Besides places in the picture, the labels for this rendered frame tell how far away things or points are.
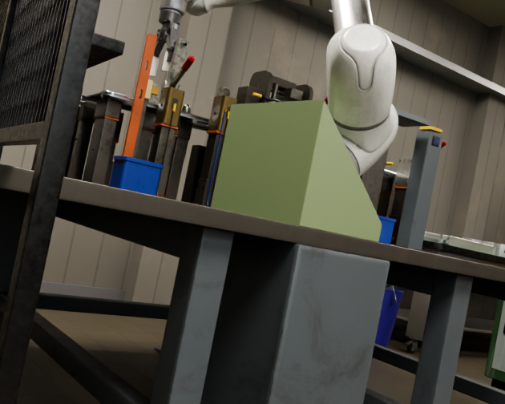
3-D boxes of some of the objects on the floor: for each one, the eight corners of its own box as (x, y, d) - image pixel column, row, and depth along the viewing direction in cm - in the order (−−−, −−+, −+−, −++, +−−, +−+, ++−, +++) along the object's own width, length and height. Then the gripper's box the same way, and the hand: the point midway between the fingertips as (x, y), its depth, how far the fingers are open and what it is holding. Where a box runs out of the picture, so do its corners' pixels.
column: (342, 528, 155) (393, 261, 157) (240, 545, 137) (299, 244, 139) (268, 473, 180) (313, 244, 182) (173, 481, 162) (224, 227, 165)
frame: (301, 357, 358) (324, 242, 360) (587, 486, 226) (620, 303, 229) (-281, 327, 211) (-237, 133, 214) (-432, 644, 80) (-314, 130, 82)
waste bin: (408, 364, 407) (422, 289, 409) (365, 361, 387) (380, 283, 388) (364, 346, 442) (377, 278, 443) (323, 343, 421) (337, 272, 423)
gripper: (196, 10, 208) (183, 73, 207) (167, 22, 230) (155, 80, 229) (175, 2, 204) (162, 66, 204) (147, 16, 226) (135, 74, 225)
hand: (159, 70), depth 216 cm, fingers open, 13 cm apart
